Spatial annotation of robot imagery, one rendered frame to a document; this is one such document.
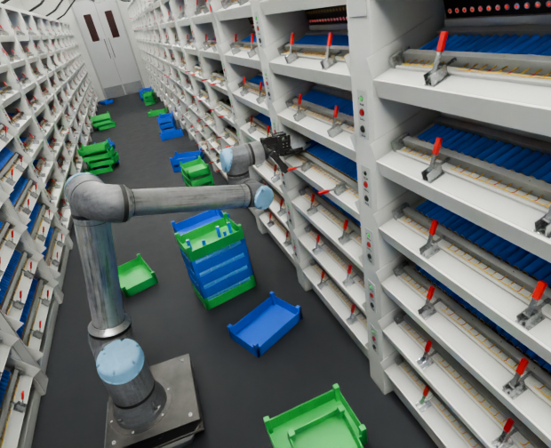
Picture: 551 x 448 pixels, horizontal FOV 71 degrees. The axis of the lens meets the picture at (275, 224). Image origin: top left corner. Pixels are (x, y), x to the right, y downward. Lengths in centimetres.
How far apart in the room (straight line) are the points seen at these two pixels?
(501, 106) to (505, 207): 19
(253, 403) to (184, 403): 27
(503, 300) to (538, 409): 23
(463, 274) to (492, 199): 21
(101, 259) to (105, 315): 22
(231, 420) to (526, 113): 139
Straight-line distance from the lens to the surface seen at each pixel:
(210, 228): 212
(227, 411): 168
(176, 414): 158
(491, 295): 91
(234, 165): 150
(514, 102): 70
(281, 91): 163
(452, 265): 97
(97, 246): 139
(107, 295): 148
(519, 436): 119
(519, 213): 78
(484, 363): 105
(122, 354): 147
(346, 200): 127
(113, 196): 121
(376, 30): 97
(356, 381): 167
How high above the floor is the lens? 133
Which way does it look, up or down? 29 degrees down
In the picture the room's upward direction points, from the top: 11 degrees counter-clockwise
